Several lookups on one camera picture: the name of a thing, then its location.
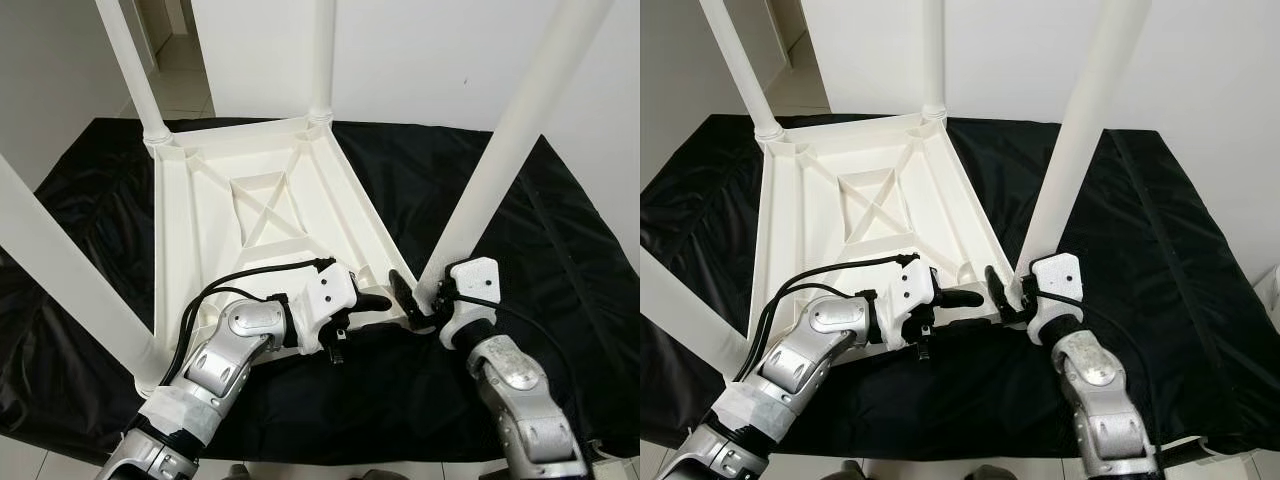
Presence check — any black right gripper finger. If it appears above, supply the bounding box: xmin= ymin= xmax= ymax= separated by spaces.
xmin=388 ymin=268 xmax=427 ymax=324
xmin=984 ymin=264 xmax=1017 ymax=317

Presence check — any white plastic children table top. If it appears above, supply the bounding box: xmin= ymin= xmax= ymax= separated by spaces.
xmin=135 ymin=113 xmax=441 ymax=396
xmin=740 ymin=110 xmax=1036 ymax=376

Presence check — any white plastic screw-in table leg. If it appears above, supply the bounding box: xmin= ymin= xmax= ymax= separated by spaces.
xmin=1012 ymin=0 xmax=1151 ymax=291
xmin=698 ymin=0 xmax=786 ymax=141
xmin=415 ymin=0 xmax=616 ymax=306
xmin=308 ymin=0 xmax=338 ymax=123
xmin=920 ymin=0 xmax=948 ymax=119
xmin=640 ymin=245 xmax=751 ymax=379
xmin=0 ymin=150 xmax=166 ymax=391
xmin=95 ymin=0 xmax=173 ymax=146

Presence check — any black fabric table cover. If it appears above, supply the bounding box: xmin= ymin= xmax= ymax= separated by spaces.
xmin=640 ymin=113 xmax=1280 ymax=461
xmin=0 ymin=117 xmax=641 ymax=466

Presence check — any black metal bar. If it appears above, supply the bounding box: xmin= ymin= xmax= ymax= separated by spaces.
xmin=1160 ymin=437 xmax=1226 ymax=469
xmin=580 ymin=440 xmax=641 ymax=466

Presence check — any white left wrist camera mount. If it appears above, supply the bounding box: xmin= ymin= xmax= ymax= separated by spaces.
xmin=290 ymin=262 xmax=359 ymax=353
xmin=875 ymin=258 xmax=941 ymax=351

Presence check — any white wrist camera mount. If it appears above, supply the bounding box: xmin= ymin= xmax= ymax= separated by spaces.
xmin=290 ymin=262 xmax=359 ymax=353
xmin=1025 ymin=252 xmax=1086 ymax=346
xmin=440 ymin=257 xmax=501 ymax=351
xmin=875 ymin=258 xmax=941 ymax=351

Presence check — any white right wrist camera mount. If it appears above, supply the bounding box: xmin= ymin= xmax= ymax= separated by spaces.
xmin=1025 ymin=252 xmax=1086 ymax=346
xmin=440 ymin=257 xmax=501 ymax=351

